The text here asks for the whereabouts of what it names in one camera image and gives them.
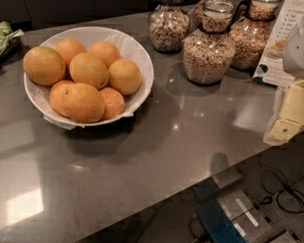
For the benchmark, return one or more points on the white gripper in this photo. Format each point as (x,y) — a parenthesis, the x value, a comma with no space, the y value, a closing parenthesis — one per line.
(300,54)

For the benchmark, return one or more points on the orange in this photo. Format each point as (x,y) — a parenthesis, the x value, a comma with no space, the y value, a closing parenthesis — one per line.
(56,93)
(125,76)
(68,48)
(44,66)
(89,69)
(106,51)

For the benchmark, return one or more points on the blue robot base panel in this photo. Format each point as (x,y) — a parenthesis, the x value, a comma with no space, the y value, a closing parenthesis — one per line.
(265,206)

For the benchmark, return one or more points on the white bowl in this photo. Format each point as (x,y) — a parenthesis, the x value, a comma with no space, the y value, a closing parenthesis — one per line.
(129,49)

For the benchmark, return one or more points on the allergen info sign card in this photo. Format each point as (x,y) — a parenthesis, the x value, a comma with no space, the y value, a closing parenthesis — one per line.
(270,66)

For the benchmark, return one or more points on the glass cereal jar right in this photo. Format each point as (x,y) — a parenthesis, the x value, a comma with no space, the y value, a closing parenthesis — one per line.
(251,31)

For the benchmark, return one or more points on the glass cereal jar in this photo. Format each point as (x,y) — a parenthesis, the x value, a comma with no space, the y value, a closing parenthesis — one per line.
(251,31)
(197,13)
(168,25)
(208,51)

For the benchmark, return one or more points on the glass cereal jar centre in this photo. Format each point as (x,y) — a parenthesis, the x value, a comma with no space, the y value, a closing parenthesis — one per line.
(208,51)

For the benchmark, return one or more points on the glass cereal jar back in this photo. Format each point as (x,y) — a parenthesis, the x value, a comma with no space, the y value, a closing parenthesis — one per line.
(197,13)

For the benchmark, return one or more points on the glass cereal jar left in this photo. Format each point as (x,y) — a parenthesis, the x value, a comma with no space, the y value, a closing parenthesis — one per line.
(168,25)

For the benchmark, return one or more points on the orange front right small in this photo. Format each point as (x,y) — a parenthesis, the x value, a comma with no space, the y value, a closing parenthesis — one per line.
(114,102)

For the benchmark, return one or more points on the orange front large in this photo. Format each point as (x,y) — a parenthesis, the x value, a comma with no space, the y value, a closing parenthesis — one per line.
(83,103)

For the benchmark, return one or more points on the green snack packet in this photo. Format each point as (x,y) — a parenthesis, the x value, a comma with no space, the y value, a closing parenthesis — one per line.
(9,39)

